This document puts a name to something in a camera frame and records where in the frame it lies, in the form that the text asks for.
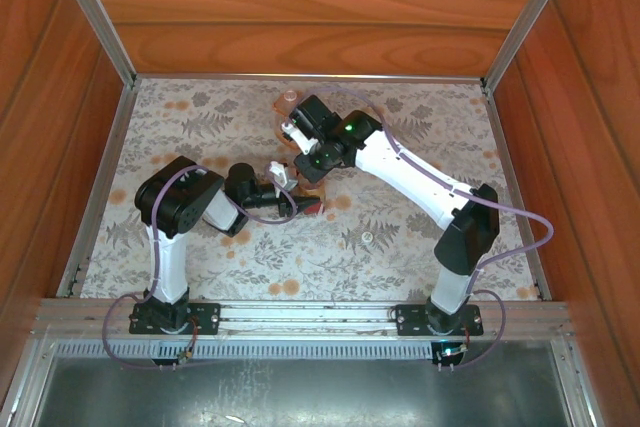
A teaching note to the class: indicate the aluminium table edge rail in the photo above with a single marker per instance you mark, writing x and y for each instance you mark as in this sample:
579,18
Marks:
101,187
505,147
300,77

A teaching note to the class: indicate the long aluminium mounting rail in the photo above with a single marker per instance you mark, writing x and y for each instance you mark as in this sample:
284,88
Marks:
300,314

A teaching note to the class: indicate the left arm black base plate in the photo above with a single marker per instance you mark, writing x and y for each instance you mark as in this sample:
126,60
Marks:
205,319

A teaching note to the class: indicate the small red clear bottle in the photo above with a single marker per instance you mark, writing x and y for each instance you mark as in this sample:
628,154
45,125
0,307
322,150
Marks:
317,197

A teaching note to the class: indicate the large orange clear plastic bottle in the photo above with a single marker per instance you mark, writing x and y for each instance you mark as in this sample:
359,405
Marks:
280,106

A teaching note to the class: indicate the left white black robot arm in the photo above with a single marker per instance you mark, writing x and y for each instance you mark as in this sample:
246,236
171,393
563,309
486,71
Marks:
172,272

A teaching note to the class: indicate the grey sheet metal tray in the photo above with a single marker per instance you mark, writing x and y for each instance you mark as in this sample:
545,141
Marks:
300,397

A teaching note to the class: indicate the small connector board green light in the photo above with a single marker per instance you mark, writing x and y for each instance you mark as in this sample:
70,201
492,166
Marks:
450,352

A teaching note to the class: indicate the white printed bottle cap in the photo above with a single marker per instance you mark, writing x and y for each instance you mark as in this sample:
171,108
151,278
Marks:
367,236

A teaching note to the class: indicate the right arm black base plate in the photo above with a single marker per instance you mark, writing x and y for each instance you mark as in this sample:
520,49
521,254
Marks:
410,321

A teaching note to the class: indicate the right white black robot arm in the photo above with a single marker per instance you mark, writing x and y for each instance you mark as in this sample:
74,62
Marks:
415,177

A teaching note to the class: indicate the aluminium frame post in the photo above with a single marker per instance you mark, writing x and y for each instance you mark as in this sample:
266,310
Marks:
95,17
530,17

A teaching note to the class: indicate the floral patterned tablecloth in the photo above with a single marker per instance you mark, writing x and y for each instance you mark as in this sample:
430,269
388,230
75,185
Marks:
250,267

